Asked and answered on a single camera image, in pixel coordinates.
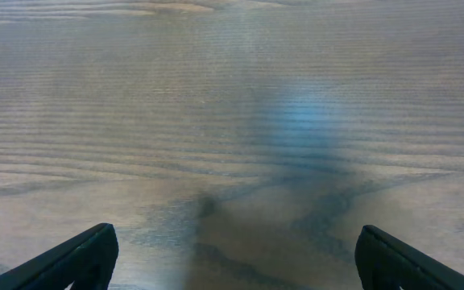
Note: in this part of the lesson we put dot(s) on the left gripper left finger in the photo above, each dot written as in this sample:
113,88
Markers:
84,262

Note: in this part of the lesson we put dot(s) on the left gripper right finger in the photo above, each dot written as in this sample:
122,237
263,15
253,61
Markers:
386,263

